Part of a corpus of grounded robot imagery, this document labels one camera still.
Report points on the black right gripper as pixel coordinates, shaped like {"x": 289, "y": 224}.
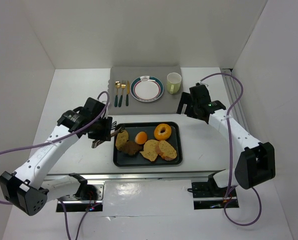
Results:
{"x": 189, "y": 106}

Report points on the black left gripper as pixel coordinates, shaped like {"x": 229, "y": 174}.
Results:
{"x": 107, "y": 128}

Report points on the small orange bun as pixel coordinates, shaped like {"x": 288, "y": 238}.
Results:
{"x": 141, "y": 138}

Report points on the crusted seeded bread slice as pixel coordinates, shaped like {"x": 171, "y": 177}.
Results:
{"x": 166, "y": 151}

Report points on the orange glazed donut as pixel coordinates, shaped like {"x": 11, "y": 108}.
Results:
{"x": 162, "y": 132}

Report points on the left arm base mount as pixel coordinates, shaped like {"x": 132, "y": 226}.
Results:
{"x": 91, "y": 199}

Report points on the large seeded bread slice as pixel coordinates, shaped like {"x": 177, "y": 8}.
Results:
{"x": 149, "y": 150}

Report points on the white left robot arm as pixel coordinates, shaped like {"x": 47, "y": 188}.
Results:
{"x": 26, "y": 187}

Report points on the grey placemat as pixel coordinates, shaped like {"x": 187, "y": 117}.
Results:
{"x": 167, "y": 104}

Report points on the gold fork green handle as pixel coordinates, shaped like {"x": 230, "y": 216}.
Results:
{"x": 122, "y": 86}

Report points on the aluminium rail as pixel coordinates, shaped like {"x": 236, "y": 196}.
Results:
{"x": 147, "y": 175}

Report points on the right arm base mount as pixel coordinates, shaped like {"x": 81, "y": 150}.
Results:
{"x": 205, "y": 196}

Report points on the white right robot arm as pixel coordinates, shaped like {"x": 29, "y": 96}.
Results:
{"x": 251, "y": 162}

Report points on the black baking tray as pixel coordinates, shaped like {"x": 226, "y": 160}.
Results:
{"x": 123, "y": 160}

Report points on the metal food tongs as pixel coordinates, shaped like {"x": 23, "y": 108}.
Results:
{"x": 115, "y": 130}

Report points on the gold spoon green handle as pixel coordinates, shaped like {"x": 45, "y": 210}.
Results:
{"x": 117, "y": 85}

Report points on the dark brown bread piece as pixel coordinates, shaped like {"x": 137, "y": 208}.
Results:
{"x": 131, "y": 148}

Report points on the pale green mug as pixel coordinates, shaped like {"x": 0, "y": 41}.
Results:
{"x": 174, "y": 81}

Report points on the white plate with teal rim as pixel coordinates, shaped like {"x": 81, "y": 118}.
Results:
{"x": 146, "y": 89}

